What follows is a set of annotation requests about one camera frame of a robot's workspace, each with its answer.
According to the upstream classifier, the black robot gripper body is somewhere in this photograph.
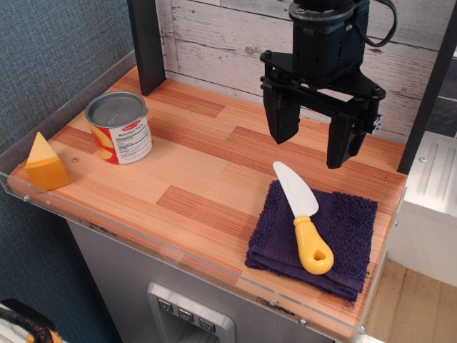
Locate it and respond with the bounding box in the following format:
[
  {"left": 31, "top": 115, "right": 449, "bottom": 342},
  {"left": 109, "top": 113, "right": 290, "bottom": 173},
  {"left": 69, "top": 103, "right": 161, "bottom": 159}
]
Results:
[{"left": 260, "top": 1, "right": 387, "bottom": 133}]

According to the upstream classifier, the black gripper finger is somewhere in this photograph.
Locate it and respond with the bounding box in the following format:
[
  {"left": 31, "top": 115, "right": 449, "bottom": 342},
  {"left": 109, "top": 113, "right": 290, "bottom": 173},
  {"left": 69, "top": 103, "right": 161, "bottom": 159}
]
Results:
[
  {"left": 262, "top": 79, "right": 301, "bottom": 144},
  {"left": 327, "top": 112, "right": 366, "bottom": 169}
]

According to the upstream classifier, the toy tin can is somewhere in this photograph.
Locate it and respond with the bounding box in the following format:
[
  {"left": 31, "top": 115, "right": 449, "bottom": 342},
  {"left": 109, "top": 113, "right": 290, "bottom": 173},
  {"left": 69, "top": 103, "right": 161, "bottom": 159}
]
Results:
[{"left": 85, "top": 91, "right": 153, "bottom": 165}]

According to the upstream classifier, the folded purple towel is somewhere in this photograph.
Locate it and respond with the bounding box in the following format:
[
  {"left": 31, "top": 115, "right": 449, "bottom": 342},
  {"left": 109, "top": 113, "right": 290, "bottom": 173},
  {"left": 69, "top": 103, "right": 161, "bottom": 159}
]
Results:
[{"left": 244, "top": 179, "right": 378, "bottom": 302}]

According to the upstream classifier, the white toy sink counter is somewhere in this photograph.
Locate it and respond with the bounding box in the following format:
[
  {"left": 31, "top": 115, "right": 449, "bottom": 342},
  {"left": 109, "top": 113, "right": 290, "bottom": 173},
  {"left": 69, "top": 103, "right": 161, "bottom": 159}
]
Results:
[{"left": 388, "top": 131, "right": 456, "bottom": 286}]

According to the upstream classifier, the clear acrylic table guard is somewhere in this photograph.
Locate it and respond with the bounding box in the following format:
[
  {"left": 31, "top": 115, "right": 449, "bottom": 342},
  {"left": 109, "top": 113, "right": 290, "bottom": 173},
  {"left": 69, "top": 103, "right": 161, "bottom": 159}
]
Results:
[{"left": 0, "top": 49, "right": 408, "bottom": 343}]

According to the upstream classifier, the silver toy fridge cabinet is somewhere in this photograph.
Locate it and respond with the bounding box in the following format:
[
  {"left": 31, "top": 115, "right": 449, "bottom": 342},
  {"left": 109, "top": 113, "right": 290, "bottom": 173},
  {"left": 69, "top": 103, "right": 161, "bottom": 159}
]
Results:
[{"left": 69, "top": 222, "right": 330, "bottom": 342}]

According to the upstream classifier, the ice dispenser button panel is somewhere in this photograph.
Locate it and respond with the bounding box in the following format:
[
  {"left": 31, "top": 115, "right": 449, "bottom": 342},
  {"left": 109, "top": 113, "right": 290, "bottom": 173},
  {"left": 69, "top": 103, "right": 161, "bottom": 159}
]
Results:
[{"left": 147, "top": 282, "right": 236, "bottom": 342}]

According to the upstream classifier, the yellow toy cheese wedge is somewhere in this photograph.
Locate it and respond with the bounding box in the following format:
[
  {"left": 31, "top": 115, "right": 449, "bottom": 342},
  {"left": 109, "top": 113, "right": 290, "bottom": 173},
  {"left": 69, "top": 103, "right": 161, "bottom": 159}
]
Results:
[{"left": 25, "top": 132, "right": 70, "bottom": 191}]

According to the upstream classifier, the black orange object corner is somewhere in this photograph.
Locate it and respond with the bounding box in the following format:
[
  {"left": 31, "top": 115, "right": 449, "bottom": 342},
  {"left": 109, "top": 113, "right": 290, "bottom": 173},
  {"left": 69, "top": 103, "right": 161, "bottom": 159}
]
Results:
[{"left": 1, "top": 299, "right": 65, "bottom": 343}]

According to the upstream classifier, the dark vertical post right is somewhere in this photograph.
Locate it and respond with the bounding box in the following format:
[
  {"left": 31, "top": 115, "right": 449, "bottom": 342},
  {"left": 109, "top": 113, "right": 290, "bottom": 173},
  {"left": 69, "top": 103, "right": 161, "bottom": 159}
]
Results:
[{"left": 397, "top": 1, "right": 456, "bottom": 175}]

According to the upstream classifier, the dark vertical post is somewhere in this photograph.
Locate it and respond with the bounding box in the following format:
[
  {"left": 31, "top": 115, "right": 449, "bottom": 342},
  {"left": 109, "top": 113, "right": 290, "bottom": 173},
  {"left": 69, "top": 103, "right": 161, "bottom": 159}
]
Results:
[
  {"left": 127, "top": 0, "right": 166, "bottom": 96},
  {"left": 397, "top": 1, "right": 456, "bottom": 175}
]

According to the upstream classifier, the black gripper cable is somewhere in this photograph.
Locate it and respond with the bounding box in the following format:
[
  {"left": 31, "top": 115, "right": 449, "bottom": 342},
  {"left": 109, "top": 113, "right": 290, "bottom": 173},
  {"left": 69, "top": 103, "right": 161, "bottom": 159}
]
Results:
[{"left": 348, "top": 0, "right": 398, "bottom": 49}]

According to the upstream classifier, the toy knife yellow handle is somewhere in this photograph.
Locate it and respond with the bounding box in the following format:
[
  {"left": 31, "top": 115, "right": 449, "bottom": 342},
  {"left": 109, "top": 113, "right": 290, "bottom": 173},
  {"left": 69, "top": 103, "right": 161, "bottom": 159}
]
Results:
[{"left": 272, "top": 161, "right": 335, "bottom": 276}]

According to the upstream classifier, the dark vertical post left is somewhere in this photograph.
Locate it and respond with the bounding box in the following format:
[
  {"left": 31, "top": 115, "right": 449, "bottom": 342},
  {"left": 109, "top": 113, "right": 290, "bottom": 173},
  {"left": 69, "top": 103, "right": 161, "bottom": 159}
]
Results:
[{"left": 127, "top": 0, "right": 166, "bottom": 96}]

